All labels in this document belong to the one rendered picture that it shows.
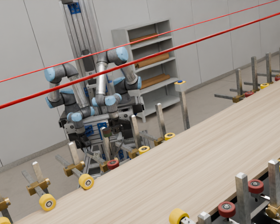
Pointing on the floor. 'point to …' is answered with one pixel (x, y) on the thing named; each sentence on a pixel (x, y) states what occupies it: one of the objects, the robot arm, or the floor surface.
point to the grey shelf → (144, 28)
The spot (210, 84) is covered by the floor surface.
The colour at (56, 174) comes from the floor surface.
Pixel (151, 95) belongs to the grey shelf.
